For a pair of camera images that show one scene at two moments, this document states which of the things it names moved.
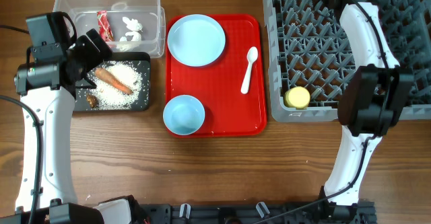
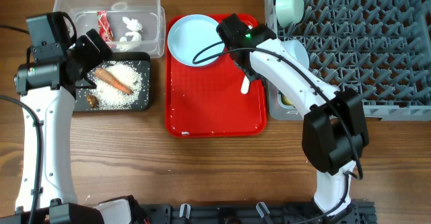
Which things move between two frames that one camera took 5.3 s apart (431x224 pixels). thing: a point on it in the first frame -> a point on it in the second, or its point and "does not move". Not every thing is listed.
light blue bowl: x=184 y=115 -> x=297 y=50
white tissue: x=128 y=46 does not move
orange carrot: x=108 y=78 does not move
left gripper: x=95 y=57 does not move
